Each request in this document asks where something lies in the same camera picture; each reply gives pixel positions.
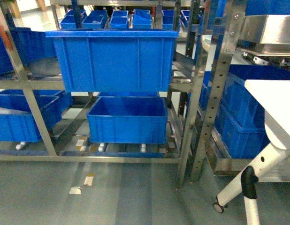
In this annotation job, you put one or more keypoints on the stainless steel rack frame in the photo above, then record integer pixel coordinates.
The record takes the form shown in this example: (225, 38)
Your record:
(195, 134)

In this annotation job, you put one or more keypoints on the stainless steel shelf rail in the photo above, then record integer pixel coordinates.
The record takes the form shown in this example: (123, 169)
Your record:
(269, 33)

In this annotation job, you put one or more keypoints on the large blue bin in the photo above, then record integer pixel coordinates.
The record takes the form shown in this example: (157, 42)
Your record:
(114, 59)
(128, 120)

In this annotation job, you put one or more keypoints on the large blue bin upper left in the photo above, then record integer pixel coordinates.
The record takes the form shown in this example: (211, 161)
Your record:
(114, 59)

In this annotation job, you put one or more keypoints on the white table leg with caster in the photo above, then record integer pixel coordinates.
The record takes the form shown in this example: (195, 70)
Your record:
(245, 182)

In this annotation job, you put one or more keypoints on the large blue bin lower left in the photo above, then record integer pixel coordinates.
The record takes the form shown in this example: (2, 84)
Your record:
(128, 120)

